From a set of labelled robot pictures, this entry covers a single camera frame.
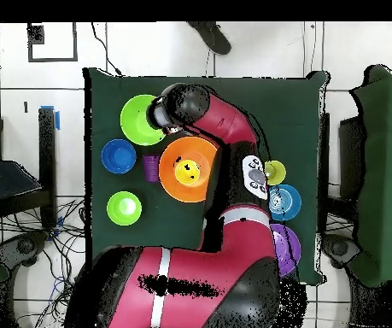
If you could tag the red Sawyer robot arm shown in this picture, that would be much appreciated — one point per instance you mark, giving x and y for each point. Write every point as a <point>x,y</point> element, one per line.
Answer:
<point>199,273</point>

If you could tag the person's foot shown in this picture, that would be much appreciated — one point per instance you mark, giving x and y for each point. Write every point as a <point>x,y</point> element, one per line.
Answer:
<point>214,39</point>

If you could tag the person's leg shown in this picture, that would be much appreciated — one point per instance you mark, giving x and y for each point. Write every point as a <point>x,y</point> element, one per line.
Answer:
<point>1,182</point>

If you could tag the black post with blue tape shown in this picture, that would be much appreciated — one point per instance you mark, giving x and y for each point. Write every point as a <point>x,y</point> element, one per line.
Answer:
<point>47,136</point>

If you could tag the yellow cup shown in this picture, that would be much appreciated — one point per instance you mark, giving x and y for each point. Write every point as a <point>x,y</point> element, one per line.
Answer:
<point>183,176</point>

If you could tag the dark blue bowl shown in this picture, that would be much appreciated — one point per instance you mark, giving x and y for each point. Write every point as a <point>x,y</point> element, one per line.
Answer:
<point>118,156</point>

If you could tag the dark green table cloth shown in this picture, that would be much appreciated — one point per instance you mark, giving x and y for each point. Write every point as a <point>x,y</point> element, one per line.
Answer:
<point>284,112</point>

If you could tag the translucent yellow-green cup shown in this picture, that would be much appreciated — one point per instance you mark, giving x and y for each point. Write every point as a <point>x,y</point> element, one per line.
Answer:
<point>277,173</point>

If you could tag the grey wheeled base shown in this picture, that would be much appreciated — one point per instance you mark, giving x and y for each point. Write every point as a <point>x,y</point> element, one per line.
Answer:
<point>340,248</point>

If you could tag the light blue bowl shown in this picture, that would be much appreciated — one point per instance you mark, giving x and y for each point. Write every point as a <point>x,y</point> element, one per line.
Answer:
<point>287,203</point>

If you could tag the black wheeled base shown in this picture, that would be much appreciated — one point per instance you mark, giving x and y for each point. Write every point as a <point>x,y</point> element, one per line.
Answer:
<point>21,246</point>

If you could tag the large purple bowl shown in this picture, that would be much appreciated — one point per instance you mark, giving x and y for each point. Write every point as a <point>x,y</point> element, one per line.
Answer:
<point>289,246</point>

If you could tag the purple cup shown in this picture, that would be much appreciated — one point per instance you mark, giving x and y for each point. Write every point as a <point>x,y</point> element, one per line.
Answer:
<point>150,169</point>

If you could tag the large green bowl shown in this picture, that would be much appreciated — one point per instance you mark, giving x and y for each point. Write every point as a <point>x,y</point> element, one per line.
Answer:
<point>134,119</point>

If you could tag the large orange bowl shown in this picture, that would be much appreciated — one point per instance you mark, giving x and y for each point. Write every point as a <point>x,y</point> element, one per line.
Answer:
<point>168,177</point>

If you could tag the small green bowl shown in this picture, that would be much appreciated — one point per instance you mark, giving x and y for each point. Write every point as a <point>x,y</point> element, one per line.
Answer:
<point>124,208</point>

